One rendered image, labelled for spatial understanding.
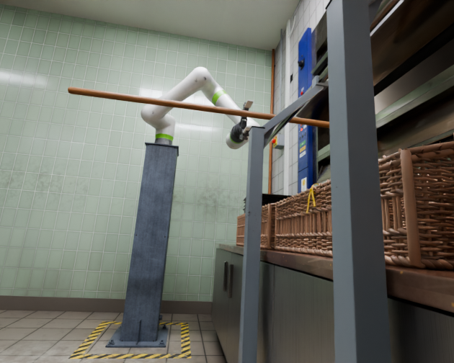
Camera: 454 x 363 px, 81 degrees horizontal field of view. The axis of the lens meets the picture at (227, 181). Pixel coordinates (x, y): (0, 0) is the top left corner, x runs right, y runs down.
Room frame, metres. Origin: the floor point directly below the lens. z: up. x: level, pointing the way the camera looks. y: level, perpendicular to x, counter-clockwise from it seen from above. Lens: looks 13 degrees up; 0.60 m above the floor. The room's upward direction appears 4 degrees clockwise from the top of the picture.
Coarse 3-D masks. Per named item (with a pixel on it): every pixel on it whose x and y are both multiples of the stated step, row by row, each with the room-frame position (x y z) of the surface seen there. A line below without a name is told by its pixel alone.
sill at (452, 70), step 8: (448, 72) 0.74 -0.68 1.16; (432, 80) 0.79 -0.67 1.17; (440, 80) 0.77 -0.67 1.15; (424, 88) 0.82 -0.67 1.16; (432, 88) 0.80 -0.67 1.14; (408, 96) 0.89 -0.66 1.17; (416, 96) 0.86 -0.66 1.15; (392, 104) 0.97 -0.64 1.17; (400, 104) 0.93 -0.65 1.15; (384, 112) 1.01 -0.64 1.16; (392, 112) 0.97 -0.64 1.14; (376, 120) 1.06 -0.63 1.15; (320, 152) 1.54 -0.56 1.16
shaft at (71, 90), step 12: (96, 96) 1.05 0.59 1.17; (108, 96) 1.05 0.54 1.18; (120, 96) 1.06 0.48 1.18; (132, 96) 1.06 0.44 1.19; (180, 108) 1.12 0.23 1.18; (192, 108) 1.11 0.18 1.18; (204, 108) 1.12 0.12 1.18; (216, 108) 1.12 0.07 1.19; (228, 108) 1.14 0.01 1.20; (300, 120) 1.19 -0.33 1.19; (312, 120) 1.20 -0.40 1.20
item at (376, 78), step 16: (416, 0) 0.70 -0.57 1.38; (432, 0) 0.69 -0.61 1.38; (448, 0) 0.68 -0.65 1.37; (400, 16) 0.76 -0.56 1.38; (416, 16) 0.75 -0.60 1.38; (432, 16) 0.74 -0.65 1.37; (448, 16) 0.73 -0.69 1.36; (384, 32) 0.83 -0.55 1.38; (400, 32) 0.82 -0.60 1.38; (416, 32) 0.81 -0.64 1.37; (432, 32) 0.80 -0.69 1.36; (384, 48) 0.90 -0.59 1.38; (400, 48) 0.89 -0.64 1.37; (416, 48) 0.87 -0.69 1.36; (384, 64) 0.98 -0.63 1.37; (400, 64) 0.96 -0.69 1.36; (320, 96) 1.29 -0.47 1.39; (304, 112) 1.48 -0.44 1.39; (320, 112) 1.44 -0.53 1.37
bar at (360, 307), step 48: (336, 0) 0.31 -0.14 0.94; (384, 0) 0.50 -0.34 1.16; (336, 48) 0.31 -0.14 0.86; (336, 96) 0.31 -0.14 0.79; (336, 144) 0.32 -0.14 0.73; (336, 192) 0.32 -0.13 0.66; (336, 240) 0.32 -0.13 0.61; (336, 288) 0.33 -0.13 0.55; (384, 288) 0.30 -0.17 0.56; (240, 336) 0.80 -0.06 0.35; (336, 336) 0.33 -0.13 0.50; (384, 336) 0.30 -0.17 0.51
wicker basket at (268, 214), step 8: (264, 208) 0.96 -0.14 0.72; (272, 208) 0.91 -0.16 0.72; (240, 216) 1.38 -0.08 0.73; (264, 216) 0.96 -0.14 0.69; (272, 216) 1.47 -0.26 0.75; (312, 216) 0.94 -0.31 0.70; (240, 224) 1.38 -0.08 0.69; (264, 224) 0.96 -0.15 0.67; (272, 224) 0.92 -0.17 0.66; (240, 232) 1.38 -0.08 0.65; (264, 232) 0.96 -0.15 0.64; (272, 232) 0.92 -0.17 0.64; (240, 240) 1.36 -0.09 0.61; (264, 240) 0.96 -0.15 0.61; (272, 240) 0.92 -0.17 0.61; (264, 248) 0.96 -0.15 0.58; (272, 248) 0.92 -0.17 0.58
